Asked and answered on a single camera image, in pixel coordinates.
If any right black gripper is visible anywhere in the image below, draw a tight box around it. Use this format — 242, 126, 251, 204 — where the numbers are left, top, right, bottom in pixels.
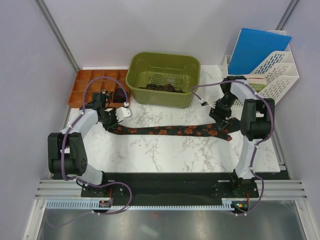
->
208, 92, 237, 131

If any black orange floral tie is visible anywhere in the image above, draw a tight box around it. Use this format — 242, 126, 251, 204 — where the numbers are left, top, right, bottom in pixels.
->
107, 117, 241, 142

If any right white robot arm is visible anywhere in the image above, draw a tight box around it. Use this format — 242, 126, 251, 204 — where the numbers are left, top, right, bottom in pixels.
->
209, 75, 275, 197

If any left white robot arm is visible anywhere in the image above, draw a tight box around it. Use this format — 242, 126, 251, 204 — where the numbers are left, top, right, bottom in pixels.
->
47, 90, 123, 198

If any rolled dark navy tie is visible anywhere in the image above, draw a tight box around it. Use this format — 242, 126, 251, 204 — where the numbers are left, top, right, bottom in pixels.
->
112, 87, 128, 103

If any rolled colourful floral tie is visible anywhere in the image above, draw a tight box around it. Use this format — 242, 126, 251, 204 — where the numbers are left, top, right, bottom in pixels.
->
100, 89, 114, 103

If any orange compartment tray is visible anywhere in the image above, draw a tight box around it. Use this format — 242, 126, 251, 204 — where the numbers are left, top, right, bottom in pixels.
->
68, 69, 131, 109

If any green treehouse book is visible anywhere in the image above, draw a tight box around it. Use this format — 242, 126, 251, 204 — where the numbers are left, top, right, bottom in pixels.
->
245, 74, 268, 93

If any dark tie in basin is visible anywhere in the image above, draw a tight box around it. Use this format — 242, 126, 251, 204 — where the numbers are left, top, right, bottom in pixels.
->
139, 83, 185, 94

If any olive green plastic basin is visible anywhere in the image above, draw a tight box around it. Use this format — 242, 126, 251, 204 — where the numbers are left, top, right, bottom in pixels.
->
125, 52, 201, 109

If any white file organizer rack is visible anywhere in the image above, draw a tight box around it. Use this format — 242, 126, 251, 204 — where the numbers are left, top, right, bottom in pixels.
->
222, 30, 299, 104

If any blue folder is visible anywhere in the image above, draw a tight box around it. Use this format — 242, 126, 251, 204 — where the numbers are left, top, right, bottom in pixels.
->
228, 28, 292, 75

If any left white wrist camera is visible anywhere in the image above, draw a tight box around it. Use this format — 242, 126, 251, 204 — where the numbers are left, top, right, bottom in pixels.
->
115, 107, 133, 123

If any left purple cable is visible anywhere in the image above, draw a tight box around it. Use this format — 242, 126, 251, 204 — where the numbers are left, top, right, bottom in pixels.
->
46, 77, 133, 228

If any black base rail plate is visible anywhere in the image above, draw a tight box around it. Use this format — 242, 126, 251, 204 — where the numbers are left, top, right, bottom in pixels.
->
52, 171, 261, 207

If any grey slotted cable duct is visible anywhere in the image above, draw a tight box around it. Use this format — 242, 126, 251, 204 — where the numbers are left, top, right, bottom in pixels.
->
46, 198, 251, 210

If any aluminium frame rail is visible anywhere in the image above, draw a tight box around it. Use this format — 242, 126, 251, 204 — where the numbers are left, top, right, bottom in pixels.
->
36, 179, 307, 201

